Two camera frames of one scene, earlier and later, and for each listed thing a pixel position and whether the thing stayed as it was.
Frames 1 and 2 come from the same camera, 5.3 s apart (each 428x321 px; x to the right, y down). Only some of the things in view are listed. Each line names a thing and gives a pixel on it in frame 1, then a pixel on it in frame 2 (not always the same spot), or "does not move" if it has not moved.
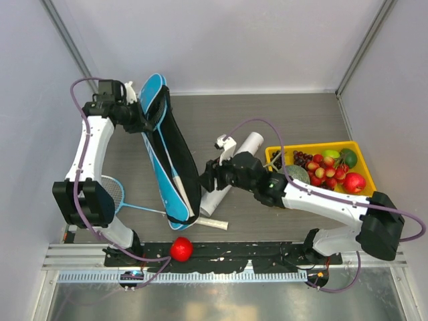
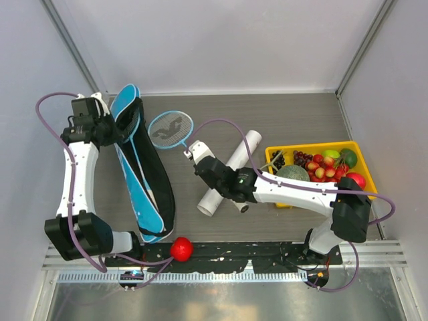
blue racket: [118, 192] → [169, 129]
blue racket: [155, 113] → [128, 130]
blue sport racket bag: [170, 157] → [144, 164]
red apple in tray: [354, 182] does not move
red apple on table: [181, 249] does not move
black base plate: [224, 257] does not move
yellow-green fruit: [331, 153] does not move
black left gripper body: [132, 118] → [109, 128]
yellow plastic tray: [316, 150] does not move
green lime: [348, 157] does not move
